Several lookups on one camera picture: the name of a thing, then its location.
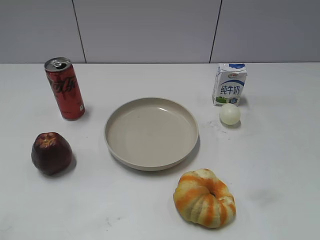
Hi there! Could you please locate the white egg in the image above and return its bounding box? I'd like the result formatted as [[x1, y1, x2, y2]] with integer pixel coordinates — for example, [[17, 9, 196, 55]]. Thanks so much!
[[219, 103, 241, 129]]

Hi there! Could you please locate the dark red apple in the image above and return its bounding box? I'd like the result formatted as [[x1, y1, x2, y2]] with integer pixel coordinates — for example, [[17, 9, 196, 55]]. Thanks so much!
[[31, 132, 73, 176]]

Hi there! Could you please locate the orange white striped pumpkin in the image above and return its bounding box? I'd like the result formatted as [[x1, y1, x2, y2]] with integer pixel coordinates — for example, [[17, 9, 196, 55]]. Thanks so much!
[[173, 168, 236, 228]]

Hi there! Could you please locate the white blue milk carton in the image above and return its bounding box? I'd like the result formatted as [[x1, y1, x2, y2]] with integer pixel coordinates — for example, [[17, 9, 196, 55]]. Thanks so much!
[[212, 63, 248, 107]]

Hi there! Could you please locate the red cola can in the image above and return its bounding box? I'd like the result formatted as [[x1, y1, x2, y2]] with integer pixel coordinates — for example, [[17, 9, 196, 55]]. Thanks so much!
[[44, 57, 85, 120]]

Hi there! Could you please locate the beige round plate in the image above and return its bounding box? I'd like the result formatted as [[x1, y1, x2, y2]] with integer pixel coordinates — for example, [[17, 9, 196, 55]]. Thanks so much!
[[104, 97, 200, 172]]

